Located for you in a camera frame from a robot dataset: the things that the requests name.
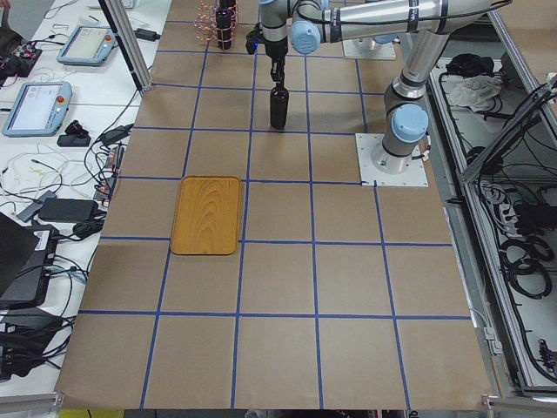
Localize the white cloth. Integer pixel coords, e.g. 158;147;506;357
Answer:
447;75;503;112

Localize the wooden tray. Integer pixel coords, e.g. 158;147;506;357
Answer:
170;176;241;256

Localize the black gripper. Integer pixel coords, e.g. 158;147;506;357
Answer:
245;24;288;87

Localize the black power adapter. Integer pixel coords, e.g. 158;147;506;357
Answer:
134;28;160;42

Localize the teach pendant far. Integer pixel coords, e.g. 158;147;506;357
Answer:
57;25;116;66

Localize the copper wire bottle basket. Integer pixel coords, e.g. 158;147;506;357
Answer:
194;1;238;47

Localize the aluminium frame post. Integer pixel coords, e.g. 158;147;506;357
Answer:
98;0;152;95

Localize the black laptop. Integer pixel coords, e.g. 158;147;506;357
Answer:
1;214;58;310

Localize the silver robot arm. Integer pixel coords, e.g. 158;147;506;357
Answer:
245;0;507;175

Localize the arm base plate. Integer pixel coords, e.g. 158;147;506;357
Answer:
343;36;397;61
355;133;428;187

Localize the teach pendant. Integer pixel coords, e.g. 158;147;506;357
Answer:
2;81;72;138
57;25;116;66

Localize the teach pendant near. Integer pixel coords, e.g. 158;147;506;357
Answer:
2;81;72;138

